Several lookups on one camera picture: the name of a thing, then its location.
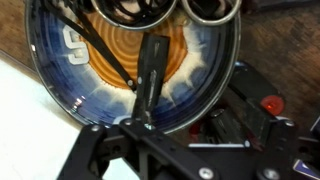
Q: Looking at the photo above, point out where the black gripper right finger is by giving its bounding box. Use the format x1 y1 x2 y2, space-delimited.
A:
244 98 320 180

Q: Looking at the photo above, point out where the figure-eight metal dish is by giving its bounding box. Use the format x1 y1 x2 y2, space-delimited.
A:
89 0 243 32

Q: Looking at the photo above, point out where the white letter S piece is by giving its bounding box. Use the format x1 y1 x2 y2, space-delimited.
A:
62 24 91 66

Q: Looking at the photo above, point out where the blue bowl orange centre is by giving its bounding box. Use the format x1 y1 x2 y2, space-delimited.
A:
24 0 243 135

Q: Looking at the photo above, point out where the black light red button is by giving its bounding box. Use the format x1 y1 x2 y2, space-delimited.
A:
229 60 287 144

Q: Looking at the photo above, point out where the thin black strap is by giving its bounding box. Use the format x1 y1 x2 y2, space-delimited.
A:
41 0 138 92

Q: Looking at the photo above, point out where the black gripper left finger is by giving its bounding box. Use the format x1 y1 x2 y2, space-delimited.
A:
56 96 223 180

